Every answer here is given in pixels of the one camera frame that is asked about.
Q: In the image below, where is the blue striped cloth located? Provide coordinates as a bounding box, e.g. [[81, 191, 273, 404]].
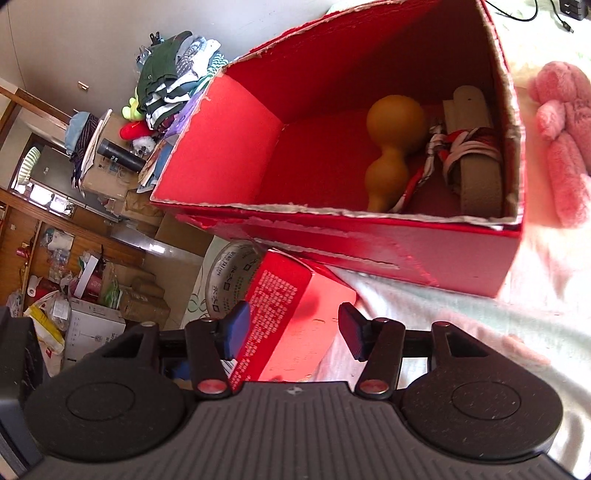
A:
[[65, 111, 100, 153]]

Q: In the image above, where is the small red packet box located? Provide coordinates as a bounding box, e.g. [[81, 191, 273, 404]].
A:
[[224, 249, 358, 391]]

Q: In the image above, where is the clear tape roll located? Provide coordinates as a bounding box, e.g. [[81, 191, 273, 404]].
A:
[[205, 240, 266, 319]]

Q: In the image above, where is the black cable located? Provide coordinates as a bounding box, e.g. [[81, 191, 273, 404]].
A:
[[485, 0, 575, 34]]

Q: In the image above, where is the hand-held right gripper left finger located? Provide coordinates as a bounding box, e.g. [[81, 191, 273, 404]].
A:
[[92, 300, 252, 400]]

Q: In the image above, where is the white cardboard box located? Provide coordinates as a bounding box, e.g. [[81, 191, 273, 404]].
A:
[[62, 298, 126, 370]]

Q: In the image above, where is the orange gourd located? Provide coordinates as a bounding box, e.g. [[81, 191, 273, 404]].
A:
[[365, 93, 426, 213]]

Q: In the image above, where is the pink plush bear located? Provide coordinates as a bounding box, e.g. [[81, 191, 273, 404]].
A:
[[527, 60, 591, 228]]

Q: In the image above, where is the green table fan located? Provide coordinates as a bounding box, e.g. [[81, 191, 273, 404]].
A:
[[11, 145, 43, 188]]

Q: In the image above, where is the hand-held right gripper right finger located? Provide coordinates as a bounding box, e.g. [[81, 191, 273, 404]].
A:
[[338, 302, 497, 400]]

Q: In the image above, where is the black bottle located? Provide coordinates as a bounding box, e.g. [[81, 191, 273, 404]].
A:
[[96, 138, 146, 172]]

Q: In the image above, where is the brown cardboard box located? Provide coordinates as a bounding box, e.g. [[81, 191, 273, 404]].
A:
[[117, 272, 171, 324], [81, 157, 139, 201]]

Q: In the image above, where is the pile of clothes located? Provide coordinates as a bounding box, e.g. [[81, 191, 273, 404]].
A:
[[136, 30, 229, 134]]

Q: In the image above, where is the yellow white plastic bag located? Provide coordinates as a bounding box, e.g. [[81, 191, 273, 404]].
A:
[[23, 291, 70, 361]]

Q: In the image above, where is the beige leather belt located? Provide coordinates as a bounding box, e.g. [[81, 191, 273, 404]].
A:
[[434, 85, 505, 219]]

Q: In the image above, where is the wooden cabinet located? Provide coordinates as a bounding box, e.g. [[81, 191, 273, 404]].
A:
[[0, 187, 148, 301]]

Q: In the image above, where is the large red cardboard box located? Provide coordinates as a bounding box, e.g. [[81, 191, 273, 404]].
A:
[[148, 0, 525, 298]]

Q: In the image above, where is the white purple package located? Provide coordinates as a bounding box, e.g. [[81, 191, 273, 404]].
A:
[[164, 90, 208, 139]]

